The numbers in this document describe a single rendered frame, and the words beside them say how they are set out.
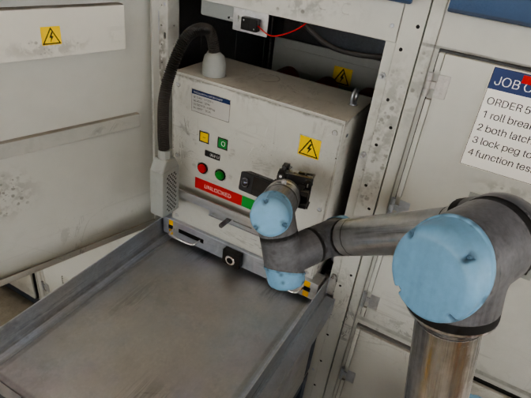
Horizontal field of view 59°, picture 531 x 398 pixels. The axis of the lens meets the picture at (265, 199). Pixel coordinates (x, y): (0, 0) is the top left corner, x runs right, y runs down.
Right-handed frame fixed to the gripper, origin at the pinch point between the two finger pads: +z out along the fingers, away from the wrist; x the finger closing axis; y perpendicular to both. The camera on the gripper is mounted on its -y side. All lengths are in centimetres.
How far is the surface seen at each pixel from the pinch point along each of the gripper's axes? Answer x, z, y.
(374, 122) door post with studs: 16.8, -2.0, 17.5
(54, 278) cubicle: -81, 55, -100
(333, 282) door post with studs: -30.7, 10.7, 17.2
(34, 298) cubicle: -102, 65, -118
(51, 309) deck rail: -42, -20, -51
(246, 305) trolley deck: -38.8, 0.4, -4.8
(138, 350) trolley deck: -45, -22, -25
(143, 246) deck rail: -35, 12, -42
